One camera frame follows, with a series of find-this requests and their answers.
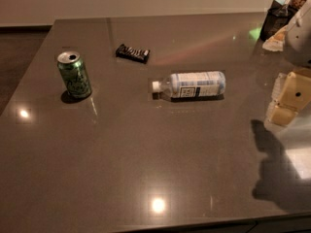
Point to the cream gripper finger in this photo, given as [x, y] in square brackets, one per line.
[291, 93]

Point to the green soda can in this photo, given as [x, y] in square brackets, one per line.
[73, 72]

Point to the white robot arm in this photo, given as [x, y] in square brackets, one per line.
[297, 45]

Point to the crumpled white snack bag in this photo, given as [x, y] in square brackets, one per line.
[276, 41]

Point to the black basket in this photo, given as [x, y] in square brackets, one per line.
[273, 23]

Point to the clear plastic water bottle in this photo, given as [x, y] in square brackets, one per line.
[191, 85]

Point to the dark candy bar wrapper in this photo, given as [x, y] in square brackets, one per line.
[130, 53]

